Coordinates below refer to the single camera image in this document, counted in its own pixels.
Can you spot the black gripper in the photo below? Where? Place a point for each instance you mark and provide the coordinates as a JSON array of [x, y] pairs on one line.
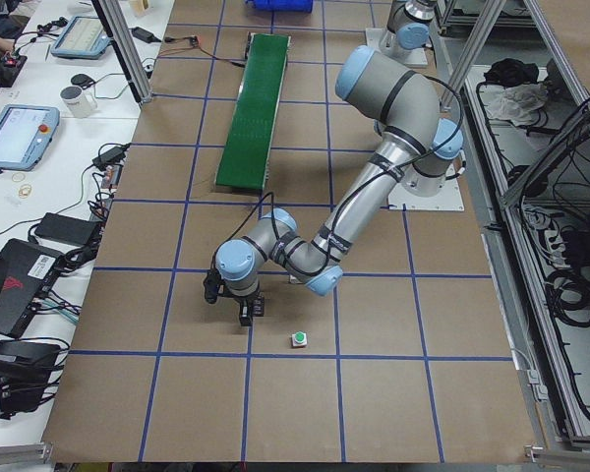
[[246, 302]]

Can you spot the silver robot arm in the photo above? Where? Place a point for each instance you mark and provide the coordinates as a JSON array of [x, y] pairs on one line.
[[407, 29], [416, 149]]

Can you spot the green push button box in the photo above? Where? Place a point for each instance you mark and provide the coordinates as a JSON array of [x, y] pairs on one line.
[[299, 339]]

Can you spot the green conveyor belt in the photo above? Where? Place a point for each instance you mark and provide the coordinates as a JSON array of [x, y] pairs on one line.
[[244, 161]]

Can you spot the black power adapter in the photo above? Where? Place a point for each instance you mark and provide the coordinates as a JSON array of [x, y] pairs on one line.
[[67, 229]]

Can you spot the black laptop computer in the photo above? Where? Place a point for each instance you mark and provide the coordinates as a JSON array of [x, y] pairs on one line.
[[27, 272]]

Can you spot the white mug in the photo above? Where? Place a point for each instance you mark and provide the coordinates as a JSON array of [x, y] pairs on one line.
[[80, 102]]

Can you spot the black mouse device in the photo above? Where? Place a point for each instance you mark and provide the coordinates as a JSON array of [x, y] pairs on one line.
[[83, 81]]

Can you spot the near blue teach pendant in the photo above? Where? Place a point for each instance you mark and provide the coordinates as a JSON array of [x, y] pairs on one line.
[[26, 132]]

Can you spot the blue teach pendant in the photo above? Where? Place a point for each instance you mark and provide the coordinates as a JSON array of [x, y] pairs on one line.
[[26, 132], [82, 38]]

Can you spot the blue plastic bin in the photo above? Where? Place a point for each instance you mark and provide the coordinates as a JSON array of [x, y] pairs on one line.
[[305, 6]]

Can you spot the far blue teach pendant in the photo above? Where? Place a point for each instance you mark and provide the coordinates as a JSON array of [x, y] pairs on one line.
[[82, 38]]

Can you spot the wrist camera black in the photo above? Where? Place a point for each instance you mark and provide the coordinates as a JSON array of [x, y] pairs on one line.
[[213, 286]]

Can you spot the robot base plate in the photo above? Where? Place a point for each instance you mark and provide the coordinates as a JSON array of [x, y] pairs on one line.
[[418, 192], [386, 43]]

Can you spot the aluminium frame post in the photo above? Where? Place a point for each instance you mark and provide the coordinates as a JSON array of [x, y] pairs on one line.
[[116, 28]]

